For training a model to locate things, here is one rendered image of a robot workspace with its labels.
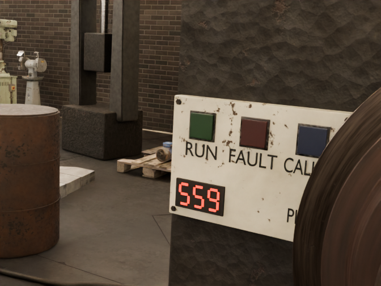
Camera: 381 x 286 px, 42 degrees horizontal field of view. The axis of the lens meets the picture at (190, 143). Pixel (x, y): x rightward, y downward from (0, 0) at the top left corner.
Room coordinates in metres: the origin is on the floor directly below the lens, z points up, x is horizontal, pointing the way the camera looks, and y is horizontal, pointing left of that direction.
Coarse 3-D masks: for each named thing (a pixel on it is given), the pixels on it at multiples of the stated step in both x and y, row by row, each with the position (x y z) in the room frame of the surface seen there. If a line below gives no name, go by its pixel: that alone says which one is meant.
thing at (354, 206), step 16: (368, 160) 0.45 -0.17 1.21; (352, 176) 0.46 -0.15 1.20; (368, 176) 0.45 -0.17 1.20; (352, 192) 0.46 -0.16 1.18; (368, 192) 0.45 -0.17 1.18; (336, 208) 0.47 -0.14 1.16; (352, 208) 0.46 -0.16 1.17; (368, 208) 0.44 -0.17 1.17; (336, 224) 0.47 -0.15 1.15; (352, 224) 0.46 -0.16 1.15; (368, 224) 0.43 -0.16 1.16; (336, 240) 0.46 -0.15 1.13; (352, 240) 0.45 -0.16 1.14; (368, 240) 0.43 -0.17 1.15; (336, 256) 0.46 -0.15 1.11; (352, 256) 0.44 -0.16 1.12; (368, 256) 0.43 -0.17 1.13; (336, 272) 0.46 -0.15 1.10; (352, 272) 0.44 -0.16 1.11; (368, 272) 0.43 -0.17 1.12
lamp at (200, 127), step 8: (192, 112) 0.71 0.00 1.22; (192, 120) 0.71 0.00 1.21; (200, 120) 0.70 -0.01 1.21; (208, 120) 0.70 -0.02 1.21; (192, 128) 0.71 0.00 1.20; (200, 128) 0.70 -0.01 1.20; (208, 128) 0.70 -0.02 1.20; (192, 136) 0.71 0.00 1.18; (200, 136) 0.70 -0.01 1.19; (208, 136) 0.70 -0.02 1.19
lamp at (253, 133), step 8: (248, 120) 0.67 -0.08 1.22; (256, 120) 0.66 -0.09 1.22; (248, 128) 0.67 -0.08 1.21; (256, 128) 0.66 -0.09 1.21; (264, 128) 0.66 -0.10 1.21; (248, 136) 0.67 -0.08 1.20; (256, 136) 0.66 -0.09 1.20; (264, 136) 0.66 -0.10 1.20; (240, 144) 0.67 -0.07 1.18; (248, 144) 0.67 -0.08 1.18; (256, 144) 0.66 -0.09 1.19; (264, 144) 0.66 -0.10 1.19
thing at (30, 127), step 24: (0, 120) 2.85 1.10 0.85; (24, 120) 2.89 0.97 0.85; (48, 120) 3.01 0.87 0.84; (0, 144) 2.85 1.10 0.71; (24, 144) 2.89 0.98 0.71; (48, 144) 3.01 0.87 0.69; (0, 168) 2.85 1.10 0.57; (24, 168) 2.89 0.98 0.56; (48, 168) 3.01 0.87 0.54; (0, 192) 2.85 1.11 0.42; (24, 192) 2.89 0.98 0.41; (48, 192) 3.01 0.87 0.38; (0, 216) 2.85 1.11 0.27; (24, 216) 2.89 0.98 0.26; (48, 216) 3.01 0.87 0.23; (0, 240) 2.85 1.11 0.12; (24, 240) 2.89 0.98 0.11; (48, 240) 3.01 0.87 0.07
